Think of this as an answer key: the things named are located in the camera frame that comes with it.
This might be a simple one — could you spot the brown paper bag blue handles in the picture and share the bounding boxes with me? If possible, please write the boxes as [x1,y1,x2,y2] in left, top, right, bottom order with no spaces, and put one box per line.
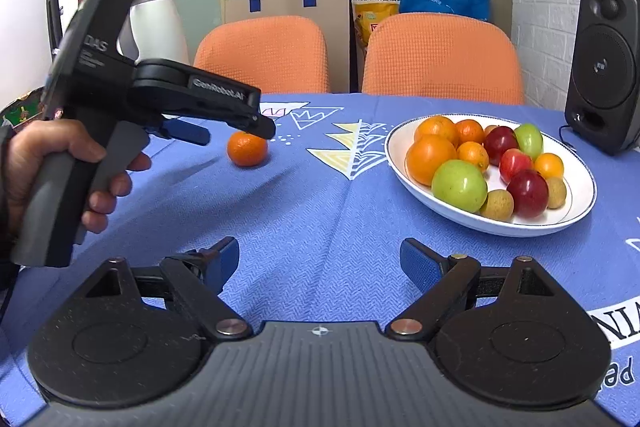
[222,0,353,92]

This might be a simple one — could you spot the bright red plum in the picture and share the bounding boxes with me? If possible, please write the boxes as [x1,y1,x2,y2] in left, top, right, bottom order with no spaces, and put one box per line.
[499,148,535,184]

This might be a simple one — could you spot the person's left hand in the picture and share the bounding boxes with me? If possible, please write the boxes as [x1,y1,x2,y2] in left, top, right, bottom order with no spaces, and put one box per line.
[0,119,152,258]

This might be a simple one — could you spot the dark red plum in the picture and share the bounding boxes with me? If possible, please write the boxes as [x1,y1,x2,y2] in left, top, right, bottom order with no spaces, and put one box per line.
[506,169,550,219]

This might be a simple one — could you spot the brown longan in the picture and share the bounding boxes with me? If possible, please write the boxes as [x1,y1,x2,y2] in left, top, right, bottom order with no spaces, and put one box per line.
[479,188,516,222]
[545,177,567,209]

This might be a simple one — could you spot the large orange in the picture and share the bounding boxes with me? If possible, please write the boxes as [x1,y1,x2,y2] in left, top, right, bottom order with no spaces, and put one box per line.
[414,116,460,146]
[405,134,458,186]

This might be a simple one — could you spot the black speaker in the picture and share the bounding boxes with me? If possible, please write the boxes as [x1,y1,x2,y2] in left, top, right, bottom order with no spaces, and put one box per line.
[565,0,640,156]

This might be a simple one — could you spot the small green apple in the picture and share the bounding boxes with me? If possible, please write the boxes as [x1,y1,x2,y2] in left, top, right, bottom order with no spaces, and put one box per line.
[514,123,544,162]

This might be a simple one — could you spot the dark red apple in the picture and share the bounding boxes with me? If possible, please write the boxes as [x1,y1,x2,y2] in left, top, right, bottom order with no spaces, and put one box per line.
[483,126,521,166]

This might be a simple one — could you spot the yellow sack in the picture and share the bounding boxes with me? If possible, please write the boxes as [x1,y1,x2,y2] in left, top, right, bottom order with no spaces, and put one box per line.
[354,2,401,58]

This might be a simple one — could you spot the pink glass bowl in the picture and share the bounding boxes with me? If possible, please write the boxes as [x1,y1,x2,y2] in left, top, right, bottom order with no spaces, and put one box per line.
[0,88,48,128]

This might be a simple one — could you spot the white plate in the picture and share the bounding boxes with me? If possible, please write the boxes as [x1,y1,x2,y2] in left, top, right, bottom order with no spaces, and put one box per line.
[385,113,597,238]

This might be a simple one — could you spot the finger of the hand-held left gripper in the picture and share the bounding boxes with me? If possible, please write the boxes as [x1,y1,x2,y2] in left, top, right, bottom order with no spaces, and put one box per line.
[147,117,211,146]
[134,61,277,140]

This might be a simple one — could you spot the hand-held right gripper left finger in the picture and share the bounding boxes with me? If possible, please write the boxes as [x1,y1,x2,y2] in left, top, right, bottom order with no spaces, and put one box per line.
[85,237,251,342]

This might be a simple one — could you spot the small tangerine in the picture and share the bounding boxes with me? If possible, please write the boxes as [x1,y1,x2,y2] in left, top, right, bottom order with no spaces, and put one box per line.
[457,141,490,172]
[226,131,270,168]

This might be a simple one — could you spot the yellow-orange tangerine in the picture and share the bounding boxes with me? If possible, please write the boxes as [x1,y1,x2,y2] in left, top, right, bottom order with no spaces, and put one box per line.
[534,153,565,180]

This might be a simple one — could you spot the large green apple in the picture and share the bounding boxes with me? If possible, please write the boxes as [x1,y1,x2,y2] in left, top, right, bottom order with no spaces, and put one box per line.
[431,159,488,214]

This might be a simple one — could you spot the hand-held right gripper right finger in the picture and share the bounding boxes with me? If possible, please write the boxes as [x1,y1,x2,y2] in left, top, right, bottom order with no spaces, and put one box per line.
[386,238,557,342]

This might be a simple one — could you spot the orange chair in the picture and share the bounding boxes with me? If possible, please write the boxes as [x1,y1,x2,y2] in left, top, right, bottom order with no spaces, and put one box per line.
[193,16,331,95]
[361,13,525,105]

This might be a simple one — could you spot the white thermos jug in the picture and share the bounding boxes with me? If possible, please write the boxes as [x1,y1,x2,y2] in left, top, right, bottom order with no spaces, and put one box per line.
[116,0,191,68]

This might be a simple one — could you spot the blue printed tablecloth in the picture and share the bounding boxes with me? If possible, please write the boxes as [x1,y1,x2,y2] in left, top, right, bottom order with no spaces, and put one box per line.
[0,93,640,427]

